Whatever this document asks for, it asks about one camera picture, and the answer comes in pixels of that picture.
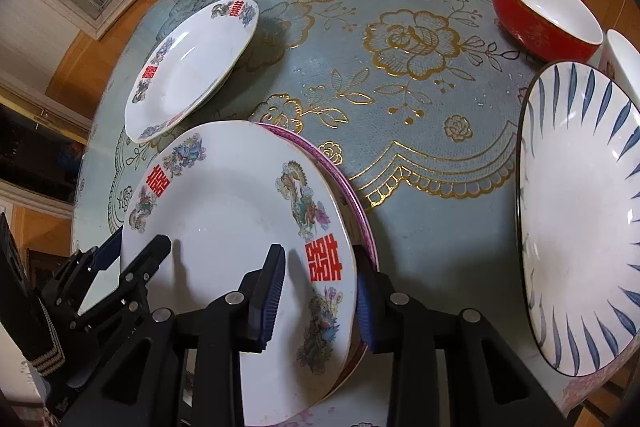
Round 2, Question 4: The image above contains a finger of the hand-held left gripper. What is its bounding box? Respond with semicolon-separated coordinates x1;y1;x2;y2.
70;234;173;343
42;226;125;308

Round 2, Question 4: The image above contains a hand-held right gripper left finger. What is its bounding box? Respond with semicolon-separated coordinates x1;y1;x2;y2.
60;243;288;427

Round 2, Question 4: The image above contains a red bowl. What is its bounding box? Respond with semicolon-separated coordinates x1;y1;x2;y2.
491;0;604;62

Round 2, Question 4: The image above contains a white plate with blue stripes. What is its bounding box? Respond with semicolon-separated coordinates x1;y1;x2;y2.
516;61;640;378

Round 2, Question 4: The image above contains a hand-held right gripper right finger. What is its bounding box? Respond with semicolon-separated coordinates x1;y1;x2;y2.
352;244;571;427

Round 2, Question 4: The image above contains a small white floral plate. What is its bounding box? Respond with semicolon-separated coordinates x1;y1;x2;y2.
123;0;259;144

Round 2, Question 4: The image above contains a large white dragon-print plate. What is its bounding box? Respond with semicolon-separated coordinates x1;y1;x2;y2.
120;121;360;427

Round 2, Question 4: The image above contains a grey gold-flowered tablecloth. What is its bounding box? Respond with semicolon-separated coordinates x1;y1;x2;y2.
70;0;640;427

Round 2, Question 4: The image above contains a pink-rimmed plate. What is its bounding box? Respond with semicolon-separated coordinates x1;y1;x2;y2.
257;123;380;403

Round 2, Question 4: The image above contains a white bowl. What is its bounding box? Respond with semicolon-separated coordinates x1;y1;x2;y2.
598;29;640;108

